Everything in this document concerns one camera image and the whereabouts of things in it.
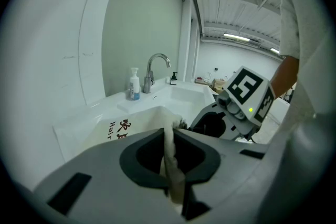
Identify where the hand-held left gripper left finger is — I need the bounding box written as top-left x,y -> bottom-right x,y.
34,127 -> 182,224

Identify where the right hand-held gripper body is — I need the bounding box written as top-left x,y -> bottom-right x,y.
215,65 -> 276,144

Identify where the person's right forearm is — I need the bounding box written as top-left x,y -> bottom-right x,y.
270,55 -> 300,99

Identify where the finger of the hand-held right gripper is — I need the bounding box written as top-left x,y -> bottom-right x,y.
189,102 -> 236,139

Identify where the chrome faucet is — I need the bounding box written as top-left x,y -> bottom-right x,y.
143,54 -> 171,94

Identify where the white pump bottle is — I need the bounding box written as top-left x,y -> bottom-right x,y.
129,67 -> 141,101

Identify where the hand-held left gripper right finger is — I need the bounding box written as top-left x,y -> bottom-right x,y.
173,129 -> 268,224

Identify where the cream cloth bag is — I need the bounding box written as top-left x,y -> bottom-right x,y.
75,106 -> 188,205

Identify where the cardboard box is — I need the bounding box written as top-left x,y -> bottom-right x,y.
211,78 -> 227,95

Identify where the white vanity sink cabinet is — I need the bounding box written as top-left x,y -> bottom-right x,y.
52,78 -> 218,163

